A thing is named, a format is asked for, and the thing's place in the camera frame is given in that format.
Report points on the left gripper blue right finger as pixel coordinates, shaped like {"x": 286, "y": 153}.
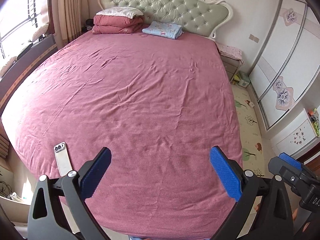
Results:
{"x": 228, "y": 175}

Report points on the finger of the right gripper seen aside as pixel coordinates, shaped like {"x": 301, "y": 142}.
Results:
{"x": 288, "y": 159}

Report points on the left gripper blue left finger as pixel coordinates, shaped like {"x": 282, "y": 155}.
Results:
{"x": 93, "y": 171}

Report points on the person's right hand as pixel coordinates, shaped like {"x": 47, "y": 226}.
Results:
{"x": 300, "y": 216}

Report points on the white floral cabinet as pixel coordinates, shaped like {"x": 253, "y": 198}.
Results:
{"x": 296, "y": 138}

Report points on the cartoon tree floor mat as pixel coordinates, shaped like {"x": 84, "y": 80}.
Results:
{"x": 252, "y": 150}

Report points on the white smartphone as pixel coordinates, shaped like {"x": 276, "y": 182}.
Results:
{"x": 62, "y": 159}

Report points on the small white box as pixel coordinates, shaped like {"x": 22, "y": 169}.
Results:
{"x": 251, "y": 104}

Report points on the green storage box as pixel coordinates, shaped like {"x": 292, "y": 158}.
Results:
{"x": 241, "y": 79}

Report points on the pink bed sheet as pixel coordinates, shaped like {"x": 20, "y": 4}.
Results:
{"x": 158, "y": 104}

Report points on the white sliding wardrobe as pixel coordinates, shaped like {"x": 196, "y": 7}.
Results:
{"x": 288, "y": 61}

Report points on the grey nightstand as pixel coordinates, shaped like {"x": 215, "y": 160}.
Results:
{"x": 231, "y": 66}

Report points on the pink floral cloth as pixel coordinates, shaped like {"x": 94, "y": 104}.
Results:
{"x": 230, "y": 52}

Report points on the folded red quilt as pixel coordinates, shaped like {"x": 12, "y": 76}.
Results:
{"x": 116, "y": 24}

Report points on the folded light blue blanket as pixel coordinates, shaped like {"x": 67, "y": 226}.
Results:
{"x": 166, "y": 30}

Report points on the striped white pillow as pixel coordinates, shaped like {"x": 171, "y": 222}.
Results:
{"x": 128, "y": 12}

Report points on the beige curtain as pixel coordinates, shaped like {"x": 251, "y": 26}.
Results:
{"x": 68, "y": 18}

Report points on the green tufted headboard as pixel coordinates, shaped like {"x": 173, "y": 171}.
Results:
{"x": 201, "y": 17}

